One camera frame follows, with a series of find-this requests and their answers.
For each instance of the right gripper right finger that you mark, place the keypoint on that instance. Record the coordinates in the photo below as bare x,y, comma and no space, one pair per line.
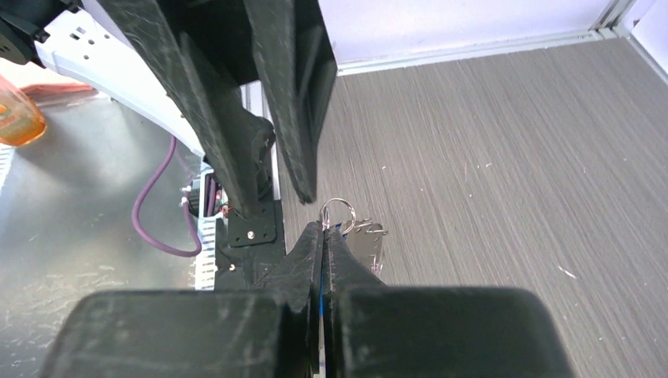
376,330

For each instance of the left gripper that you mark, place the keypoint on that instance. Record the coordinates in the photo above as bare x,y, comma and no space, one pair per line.
201,51

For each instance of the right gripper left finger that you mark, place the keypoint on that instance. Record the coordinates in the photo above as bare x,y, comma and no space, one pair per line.
267,330

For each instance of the large metal keyring disc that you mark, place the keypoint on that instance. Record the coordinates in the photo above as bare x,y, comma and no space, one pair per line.
363,236

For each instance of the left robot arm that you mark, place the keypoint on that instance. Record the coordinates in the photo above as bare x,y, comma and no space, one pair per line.
78,39

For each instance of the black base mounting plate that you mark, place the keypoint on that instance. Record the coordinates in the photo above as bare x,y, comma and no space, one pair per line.
246,249

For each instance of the pink cloth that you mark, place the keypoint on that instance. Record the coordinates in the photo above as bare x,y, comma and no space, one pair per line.
39,91

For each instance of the orange drink bottle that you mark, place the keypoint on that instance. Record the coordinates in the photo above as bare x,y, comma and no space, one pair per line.
21,120

